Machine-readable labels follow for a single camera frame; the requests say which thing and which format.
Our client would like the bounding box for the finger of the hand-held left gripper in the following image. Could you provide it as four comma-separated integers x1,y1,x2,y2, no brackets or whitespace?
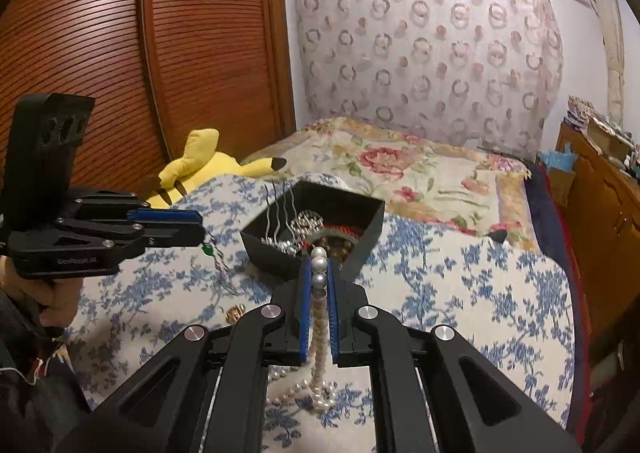
75,198,203,227
57,218,207,249

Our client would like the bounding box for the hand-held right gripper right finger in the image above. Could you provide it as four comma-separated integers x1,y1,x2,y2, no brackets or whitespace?
327,263,583,453

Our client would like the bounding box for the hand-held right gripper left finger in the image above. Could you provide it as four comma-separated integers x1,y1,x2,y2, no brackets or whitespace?
55,260,313,453

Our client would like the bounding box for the green pendant necklace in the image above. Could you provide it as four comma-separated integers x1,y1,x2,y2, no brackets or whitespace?
200,238,238,294

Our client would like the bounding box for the white pearl necklace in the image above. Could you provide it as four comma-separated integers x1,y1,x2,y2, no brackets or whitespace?
265,245,341,416

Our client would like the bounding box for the light wooden bead bracelet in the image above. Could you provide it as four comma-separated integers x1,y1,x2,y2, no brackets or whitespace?
325,235,362,261

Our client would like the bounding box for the silver ornate hairpin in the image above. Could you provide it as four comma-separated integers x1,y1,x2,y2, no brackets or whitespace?
260,182,308,256

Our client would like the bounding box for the red cord bracelet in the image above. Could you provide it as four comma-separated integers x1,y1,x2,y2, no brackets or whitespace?
320,225,362,240

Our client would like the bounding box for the silver bangle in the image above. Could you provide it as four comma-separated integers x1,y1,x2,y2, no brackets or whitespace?
292,212,322,240

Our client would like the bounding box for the black box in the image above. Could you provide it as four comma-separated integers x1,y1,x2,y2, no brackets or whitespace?
240,180,386,284

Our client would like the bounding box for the person's left hand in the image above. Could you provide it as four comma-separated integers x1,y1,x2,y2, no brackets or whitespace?
5,273,83,339

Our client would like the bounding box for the yellow plush toy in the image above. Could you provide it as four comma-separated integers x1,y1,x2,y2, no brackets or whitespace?
149,129,288,210

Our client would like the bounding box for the blue floral cloth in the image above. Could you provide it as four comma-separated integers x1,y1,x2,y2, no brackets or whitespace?
67,173,576,453

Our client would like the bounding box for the pink floral bed blanket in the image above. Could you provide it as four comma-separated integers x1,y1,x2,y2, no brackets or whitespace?
240,117,541,254

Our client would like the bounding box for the wooden louvered wardrobe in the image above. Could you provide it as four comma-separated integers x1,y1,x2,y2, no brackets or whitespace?
0,0,298,214

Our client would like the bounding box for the person's dark jacket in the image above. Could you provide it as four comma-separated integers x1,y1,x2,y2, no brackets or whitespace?
0,283,101,453

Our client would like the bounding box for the dark blue bed sheet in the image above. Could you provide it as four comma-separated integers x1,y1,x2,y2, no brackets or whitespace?
522,160,596,429

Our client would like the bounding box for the circle patterned curtain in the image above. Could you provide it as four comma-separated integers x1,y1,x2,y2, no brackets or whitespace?
292,0,563,161

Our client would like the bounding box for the wooden cabinet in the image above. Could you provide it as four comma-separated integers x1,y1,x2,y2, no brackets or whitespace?
555,123,640,364

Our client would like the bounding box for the cardboard boxes stack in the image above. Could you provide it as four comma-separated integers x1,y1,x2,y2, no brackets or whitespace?
565,95,636,161

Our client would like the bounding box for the fabric wrapped pipe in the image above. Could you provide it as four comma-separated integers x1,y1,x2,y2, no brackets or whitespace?
582,0,626,134

